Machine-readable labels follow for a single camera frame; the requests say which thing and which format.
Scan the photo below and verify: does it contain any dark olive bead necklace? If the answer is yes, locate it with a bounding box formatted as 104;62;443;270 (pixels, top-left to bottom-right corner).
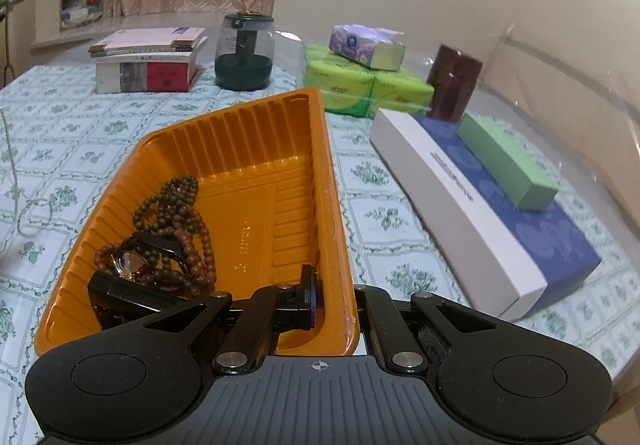
133;176;201;235

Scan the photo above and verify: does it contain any brown rope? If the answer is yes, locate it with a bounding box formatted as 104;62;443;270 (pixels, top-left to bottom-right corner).
1;7;19;86

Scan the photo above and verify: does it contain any pale pink cover book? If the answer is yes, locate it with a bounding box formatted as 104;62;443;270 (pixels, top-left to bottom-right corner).
89;27;207;54

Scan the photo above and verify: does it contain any white plastic bag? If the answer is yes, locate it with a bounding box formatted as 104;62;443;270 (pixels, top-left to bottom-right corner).
62;0;104;29

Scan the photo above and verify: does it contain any orange plastic tray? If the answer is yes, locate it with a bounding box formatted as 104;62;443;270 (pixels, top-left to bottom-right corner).
34;87;360;358

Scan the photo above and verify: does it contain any light green box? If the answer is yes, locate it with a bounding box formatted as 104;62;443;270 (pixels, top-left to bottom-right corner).
457;114;560;212

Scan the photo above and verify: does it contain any floral tablecloth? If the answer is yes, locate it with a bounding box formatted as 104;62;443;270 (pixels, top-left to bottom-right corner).
0;62;640;426

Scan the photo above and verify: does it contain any blue patterned box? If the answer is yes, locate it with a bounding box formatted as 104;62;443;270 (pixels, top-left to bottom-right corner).
415;115;601;321

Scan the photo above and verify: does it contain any brown canister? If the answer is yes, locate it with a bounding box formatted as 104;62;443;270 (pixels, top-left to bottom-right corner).
427;44;483;122

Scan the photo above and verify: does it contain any green transparent humidifier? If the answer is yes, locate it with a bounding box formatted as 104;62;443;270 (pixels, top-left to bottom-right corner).
214;11;276;90

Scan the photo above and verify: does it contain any green tissue pack bundle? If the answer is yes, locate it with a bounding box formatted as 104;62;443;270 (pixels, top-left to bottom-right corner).
302;42;435;120

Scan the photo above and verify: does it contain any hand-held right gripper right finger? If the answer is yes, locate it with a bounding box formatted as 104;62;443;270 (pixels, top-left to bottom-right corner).
352;285;506;371

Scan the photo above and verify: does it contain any brown bead necklace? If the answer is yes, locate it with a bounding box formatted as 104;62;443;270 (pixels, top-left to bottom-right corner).
94;210;219;300

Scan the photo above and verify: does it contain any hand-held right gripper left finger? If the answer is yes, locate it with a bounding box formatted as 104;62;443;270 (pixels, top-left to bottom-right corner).
119;265;321;374

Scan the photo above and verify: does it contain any thick book with red spine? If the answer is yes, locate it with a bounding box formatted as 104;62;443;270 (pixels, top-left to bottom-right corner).
95;50;199;94

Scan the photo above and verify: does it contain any black cylinder case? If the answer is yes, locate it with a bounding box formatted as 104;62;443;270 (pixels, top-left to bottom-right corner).
86;271;207;332

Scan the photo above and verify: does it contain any long white box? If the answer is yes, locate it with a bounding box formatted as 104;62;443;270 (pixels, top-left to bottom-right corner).
370;108;547;321

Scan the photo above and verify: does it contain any purple tissue pack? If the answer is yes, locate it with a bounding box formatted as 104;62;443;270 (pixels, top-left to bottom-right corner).
328;23;406;72

